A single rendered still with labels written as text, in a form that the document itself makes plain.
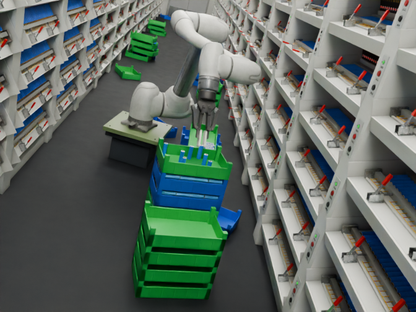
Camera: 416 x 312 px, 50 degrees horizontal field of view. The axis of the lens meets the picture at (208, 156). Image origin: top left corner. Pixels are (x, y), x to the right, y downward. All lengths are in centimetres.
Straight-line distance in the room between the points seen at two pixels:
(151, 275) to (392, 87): 107
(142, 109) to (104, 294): 130
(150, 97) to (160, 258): 127
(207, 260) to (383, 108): 87
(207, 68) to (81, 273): 98
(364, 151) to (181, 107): 158
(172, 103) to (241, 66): 90
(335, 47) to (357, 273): 105
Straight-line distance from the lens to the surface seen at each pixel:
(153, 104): 276
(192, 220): 190
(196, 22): 242
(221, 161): 207
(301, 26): 273
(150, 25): 849
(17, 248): 202
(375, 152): 145
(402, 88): 141
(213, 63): 190
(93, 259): 198
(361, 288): 131
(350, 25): 186
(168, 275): 179
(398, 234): 119
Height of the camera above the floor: 119
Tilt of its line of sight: 21 degrees down
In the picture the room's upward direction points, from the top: 15 degrees clockwise
